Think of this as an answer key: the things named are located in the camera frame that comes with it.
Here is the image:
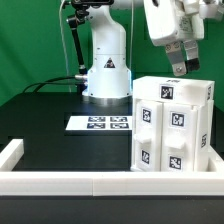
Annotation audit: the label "white right fence bar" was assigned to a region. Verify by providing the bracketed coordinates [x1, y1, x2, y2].
[208, 147, 224, 173]

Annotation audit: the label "white fence bar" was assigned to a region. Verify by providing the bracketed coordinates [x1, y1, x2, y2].
[0, 139, 24, 172]
[0, 172, 224, 196]
[208, 147, 224, 173]

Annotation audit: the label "grey hanging cable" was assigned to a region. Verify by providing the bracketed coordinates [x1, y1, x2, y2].
[58, 0, 73, 94]

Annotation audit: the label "white cabinet body box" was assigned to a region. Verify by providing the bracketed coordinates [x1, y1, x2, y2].
[130, 96, 215, 173]

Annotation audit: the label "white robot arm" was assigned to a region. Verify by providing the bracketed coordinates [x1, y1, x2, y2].
[82, 0, 204, 106]

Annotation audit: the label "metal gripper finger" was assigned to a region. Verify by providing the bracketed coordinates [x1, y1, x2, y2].
[165, 43, 186, 76]
[183, 40, 200, 72]

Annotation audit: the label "black camera stand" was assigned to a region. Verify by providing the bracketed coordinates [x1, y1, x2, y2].
[65, 0, 93, 81]

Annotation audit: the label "white front fence bar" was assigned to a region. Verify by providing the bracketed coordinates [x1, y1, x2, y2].
[0, 172, 224, 196]

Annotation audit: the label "white left fence bar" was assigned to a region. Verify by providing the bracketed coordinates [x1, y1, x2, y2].
[0, 139, 24, 172]

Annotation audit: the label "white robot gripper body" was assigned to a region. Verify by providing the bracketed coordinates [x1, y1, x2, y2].
[144, 0, 204, 46]

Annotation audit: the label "black cables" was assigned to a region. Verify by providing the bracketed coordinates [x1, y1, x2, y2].
[22, 75, 84, 94]

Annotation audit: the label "white cabinet top block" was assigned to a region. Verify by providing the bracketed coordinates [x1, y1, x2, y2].
[133, 76, 215, 106]

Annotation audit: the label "white marker base plate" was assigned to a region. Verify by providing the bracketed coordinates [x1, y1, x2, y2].
[65, 116, 132, 131]

